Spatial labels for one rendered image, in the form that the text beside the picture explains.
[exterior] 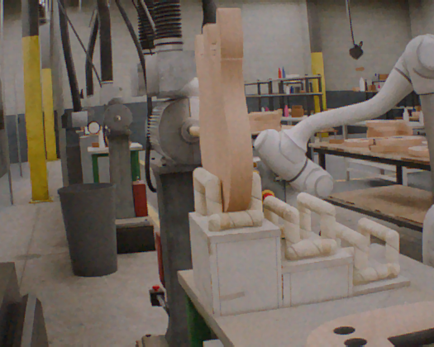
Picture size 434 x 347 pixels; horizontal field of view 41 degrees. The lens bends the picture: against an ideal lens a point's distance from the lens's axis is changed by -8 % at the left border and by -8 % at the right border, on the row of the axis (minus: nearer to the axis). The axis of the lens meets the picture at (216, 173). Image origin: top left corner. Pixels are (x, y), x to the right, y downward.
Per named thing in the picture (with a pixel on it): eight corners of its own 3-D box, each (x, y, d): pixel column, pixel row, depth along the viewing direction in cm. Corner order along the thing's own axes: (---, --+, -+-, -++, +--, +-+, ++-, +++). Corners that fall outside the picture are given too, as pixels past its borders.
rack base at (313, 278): (250, 274, 150) (249, 239, 149) (312, 266, 153) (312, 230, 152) (283, 308, 124) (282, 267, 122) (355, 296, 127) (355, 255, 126)
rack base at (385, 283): (312, 266, 153) (312, 262, 153) (364, 258, 156) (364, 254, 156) (353, 297, 126) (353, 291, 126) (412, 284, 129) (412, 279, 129)
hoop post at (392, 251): (383, 275, 135) (383, 236, 134) (394, 273, 135) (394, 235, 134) (388, 279, 132) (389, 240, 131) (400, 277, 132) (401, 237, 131)
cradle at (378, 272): (353, 281, 132) (353, 268, 132) (396, 273, 134) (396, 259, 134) (359, 285, 129) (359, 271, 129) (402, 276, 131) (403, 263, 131)
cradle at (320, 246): (284, 256, 129) (284, 242, 128) (334, 249, 131) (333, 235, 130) (289, 260, 125) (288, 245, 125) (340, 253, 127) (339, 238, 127)
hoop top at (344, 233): (326, 234, 149) (325, 221, 148) (337, 232, 149) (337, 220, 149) (356, 251, 129) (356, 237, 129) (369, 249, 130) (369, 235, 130)
